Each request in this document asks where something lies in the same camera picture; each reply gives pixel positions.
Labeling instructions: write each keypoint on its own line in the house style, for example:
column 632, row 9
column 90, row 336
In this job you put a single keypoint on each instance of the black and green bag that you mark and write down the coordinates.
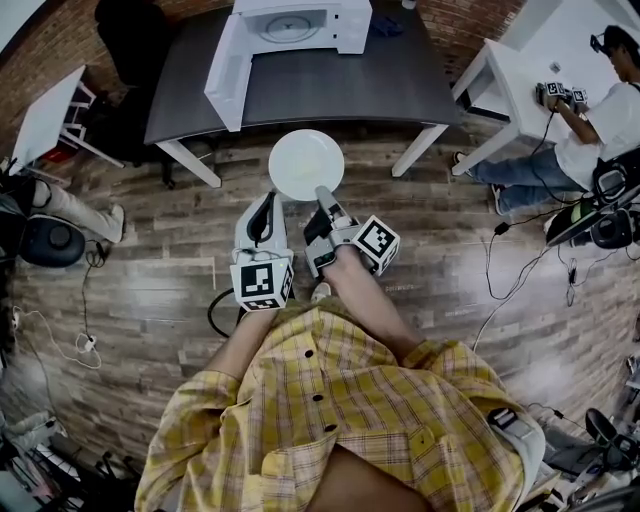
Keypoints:
column 570, row 222

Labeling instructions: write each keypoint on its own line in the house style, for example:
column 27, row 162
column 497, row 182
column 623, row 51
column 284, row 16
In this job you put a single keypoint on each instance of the grey waist pouch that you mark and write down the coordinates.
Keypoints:
column 522, row 435

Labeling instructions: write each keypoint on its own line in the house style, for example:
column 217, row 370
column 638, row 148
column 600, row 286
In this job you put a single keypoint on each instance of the person's left forearm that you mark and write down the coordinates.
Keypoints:
column 240, row 345

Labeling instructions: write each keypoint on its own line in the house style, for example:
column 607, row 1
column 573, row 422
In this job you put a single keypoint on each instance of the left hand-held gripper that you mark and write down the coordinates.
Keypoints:
column 260, row 285

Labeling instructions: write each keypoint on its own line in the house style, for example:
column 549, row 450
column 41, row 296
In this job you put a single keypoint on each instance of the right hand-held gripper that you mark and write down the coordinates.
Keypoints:
column 375, row 240

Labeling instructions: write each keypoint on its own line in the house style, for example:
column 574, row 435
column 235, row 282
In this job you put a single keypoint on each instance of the small grey object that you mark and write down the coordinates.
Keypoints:
column 555, row 67

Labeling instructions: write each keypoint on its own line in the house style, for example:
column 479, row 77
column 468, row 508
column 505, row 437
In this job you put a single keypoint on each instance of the person's leg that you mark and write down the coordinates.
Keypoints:
column 360, row 485

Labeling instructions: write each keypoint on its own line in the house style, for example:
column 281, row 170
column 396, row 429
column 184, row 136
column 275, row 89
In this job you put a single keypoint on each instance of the white table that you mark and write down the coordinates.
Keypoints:
column 45, row 115
column 540, row 40

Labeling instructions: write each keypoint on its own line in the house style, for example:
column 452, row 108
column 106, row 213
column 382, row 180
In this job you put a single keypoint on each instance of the white microwave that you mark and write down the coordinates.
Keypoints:
column 350, row 30

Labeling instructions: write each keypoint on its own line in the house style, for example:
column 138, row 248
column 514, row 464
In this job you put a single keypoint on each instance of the dark grey table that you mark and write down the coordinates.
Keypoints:
column 325, row 85

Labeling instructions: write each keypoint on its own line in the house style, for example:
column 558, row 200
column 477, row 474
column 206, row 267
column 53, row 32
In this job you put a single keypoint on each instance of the blue cloth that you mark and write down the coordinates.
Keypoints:
column 385, row 24

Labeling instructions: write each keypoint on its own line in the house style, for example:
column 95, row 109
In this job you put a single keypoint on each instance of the yellow plaid shirt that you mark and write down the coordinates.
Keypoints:
column 325, row 425

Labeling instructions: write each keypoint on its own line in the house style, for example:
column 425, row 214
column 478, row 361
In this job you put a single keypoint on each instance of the person's white shoe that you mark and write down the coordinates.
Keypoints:
column 320, row 292

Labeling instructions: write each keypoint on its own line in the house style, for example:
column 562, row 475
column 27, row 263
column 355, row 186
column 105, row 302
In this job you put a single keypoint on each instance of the dark round stool seat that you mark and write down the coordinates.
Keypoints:
column 52, row 240

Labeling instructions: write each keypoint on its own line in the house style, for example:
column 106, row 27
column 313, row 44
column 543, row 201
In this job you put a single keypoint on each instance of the person's right forearm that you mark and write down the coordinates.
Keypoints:
column 360, row 300

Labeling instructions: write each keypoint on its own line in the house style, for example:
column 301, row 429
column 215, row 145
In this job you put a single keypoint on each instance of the black office chair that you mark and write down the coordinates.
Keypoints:
column 130, row 45

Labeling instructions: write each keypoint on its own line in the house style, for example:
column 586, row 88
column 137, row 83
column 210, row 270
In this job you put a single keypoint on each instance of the white plate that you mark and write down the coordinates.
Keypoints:
column 290, row 157

